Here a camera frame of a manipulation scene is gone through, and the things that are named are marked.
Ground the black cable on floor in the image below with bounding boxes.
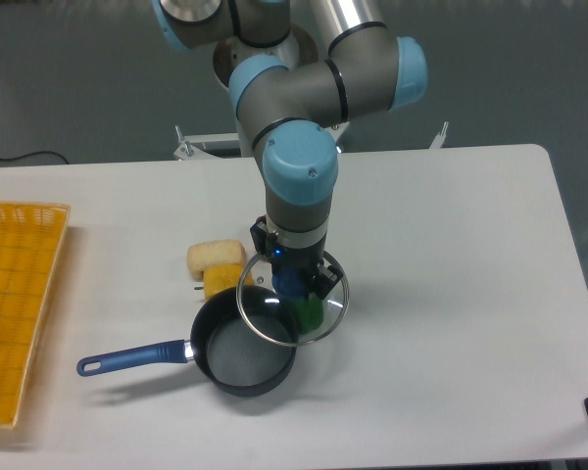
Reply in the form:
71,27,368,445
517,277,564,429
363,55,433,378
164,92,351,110
0,151,71,165

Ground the yellow woven basket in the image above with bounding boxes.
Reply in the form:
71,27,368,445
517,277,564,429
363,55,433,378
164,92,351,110
0,201,71,429

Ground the glass lid blue knob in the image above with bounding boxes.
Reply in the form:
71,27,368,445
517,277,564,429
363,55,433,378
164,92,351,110
235,254,350,348

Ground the black saucepan blue handle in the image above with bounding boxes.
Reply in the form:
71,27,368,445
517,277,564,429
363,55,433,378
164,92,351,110
76,286,298,398

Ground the yellow toy bread slice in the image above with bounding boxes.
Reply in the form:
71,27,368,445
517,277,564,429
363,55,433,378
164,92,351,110
203,263,245,301

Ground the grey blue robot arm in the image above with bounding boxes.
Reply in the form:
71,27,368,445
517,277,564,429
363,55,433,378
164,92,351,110
153,1,428,299

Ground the beige toy bread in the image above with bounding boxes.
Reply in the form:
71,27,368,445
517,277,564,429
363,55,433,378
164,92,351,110
186,239,247,280

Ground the green toy vegetable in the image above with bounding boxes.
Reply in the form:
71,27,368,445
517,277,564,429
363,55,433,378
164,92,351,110
291,296,324,334

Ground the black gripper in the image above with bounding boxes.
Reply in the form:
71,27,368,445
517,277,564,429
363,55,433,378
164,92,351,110
268,240,341,299

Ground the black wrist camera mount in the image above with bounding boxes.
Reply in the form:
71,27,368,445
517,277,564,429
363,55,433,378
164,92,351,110
250,215,278,259

